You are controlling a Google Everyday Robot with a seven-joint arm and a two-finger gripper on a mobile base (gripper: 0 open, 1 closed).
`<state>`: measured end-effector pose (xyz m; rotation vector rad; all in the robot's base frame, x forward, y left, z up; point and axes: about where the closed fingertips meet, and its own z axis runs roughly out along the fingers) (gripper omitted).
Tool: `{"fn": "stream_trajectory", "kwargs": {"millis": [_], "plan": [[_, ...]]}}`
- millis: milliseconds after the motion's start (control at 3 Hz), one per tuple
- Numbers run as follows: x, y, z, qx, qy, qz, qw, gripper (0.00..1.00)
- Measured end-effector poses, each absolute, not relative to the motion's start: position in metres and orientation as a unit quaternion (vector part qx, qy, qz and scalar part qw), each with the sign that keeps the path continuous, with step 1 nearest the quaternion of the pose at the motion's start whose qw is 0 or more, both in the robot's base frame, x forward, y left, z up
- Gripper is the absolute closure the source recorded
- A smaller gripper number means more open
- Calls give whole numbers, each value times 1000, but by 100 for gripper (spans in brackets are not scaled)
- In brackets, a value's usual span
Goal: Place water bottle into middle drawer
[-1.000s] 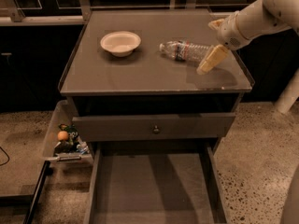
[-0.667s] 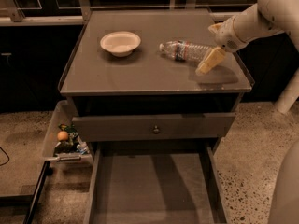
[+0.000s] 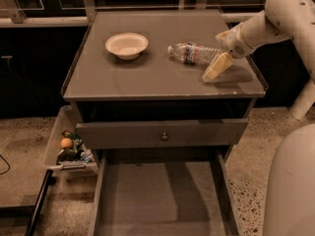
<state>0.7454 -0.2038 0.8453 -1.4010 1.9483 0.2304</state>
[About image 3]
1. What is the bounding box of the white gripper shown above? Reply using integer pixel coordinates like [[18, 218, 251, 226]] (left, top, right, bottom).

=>
[[202, 23, 254, 83]]

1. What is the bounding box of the clear plastic water bottle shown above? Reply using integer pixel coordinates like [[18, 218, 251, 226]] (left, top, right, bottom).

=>
[[167, 42, 222, 65]]

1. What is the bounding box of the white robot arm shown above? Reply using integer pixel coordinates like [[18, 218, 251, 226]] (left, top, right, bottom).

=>
[[202, 0, 315, 236]]

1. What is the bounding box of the grey drawer cabinet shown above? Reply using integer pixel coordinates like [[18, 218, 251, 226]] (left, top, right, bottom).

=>
[[60, 9, 269, 159]]

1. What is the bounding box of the grey top drawer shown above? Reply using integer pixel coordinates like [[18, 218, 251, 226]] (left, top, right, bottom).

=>
[[76, 119, 248, 149]]

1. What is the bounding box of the round drawer knob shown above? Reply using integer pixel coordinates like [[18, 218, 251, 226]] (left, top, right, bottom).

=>
[[160, 132, 169, 142]]

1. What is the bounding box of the grey open middle drawer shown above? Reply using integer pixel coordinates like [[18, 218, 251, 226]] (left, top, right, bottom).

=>
[[88, 153, 241, 236]]

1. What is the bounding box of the white paper bowl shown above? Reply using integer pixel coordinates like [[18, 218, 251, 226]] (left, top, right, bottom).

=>
[[105, 32, 149, 60]]

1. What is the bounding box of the green snack bag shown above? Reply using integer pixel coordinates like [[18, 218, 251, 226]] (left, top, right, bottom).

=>
[[62, 131, 83, 152]]

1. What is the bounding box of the orange fruit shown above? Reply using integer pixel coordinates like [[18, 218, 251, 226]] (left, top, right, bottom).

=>
[[60, 138, 72, 148]]

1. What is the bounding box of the metal railing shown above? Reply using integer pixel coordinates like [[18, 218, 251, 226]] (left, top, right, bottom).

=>
[[0, 0, 315, 30]]

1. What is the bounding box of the black metal bar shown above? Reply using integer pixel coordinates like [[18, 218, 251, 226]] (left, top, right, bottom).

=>
[[25, 169, 53, 236]]

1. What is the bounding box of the white table leg post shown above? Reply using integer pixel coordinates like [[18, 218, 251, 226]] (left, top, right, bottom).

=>
[[289, 80, 315, 120]]

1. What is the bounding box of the black floor cable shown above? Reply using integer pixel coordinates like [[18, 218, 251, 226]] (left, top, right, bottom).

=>
[[0, 153, 12, 177]]

